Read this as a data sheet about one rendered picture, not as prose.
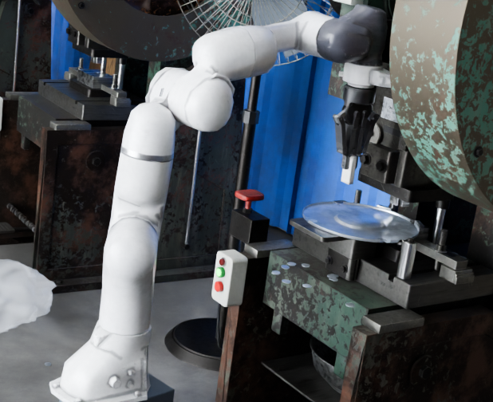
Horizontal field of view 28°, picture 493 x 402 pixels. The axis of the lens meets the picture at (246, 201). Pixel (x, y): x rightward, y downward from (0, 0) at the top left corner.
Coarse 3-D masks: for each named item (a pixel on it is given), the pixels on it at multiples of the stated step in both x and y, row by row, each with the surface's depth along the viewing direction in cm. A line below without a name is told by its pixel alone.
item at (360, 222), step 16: (304, 208) 250; (320, 208) 254; (336, 208) 256; (352, 208) 258; (368, 208) 259; (320, 224) 241; (336, 224) 243; (352, 224) 242; (368, 224) 244; (384, 224) 246; (400, 224) 250; (368, 240) 233
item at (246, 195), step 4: (236, 192) 266; (240, 192) 266; (244, 192) 266; (248, 192) 267; (252, 192) 268; (256, 192) 268; (260, 192) 268; (236, 196) 266; (240, 196) 265; (244, 196) 264; (248, 196) 264; (252, 196) 264; (256, 196) 265; (260, 196) 266; (244, 200) 264; (248, 200) 264; (252, 200) 265; (256, 200) 265; (260, 200) 266; (248, 204) 267; (248, 208) 268
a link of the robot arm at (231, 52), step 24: (192, 48) 208; (216, 48) 203; (240, 48) 205; (192, 72) 205; (216, 72) 203; (240, 72) 207; (168, 96) 204; (192, 96) 199; (216, 96) 199; (192, 120) 200; (216, 120) 200
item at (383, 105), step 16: (384, 64) 243; (384, 96) 244; (384, 112) 244; (384, 128) 244; (384, 144) 245; (368, 160) 245; (384, 160) 240; (400, 160) 240; (384, 176) 241; (400, 176) 240; (416, 176) 242
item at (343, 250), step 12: (300, 228) 239; (312, 228) 238; (324, 240) 233; (336, 240) 234; (348, 240) 243; (336, 252) 247; (348, 252) 243; (360, 252) 243; (372, 252) 246; (336, 264) 247; (348, 264) 244; (348, 276) 244
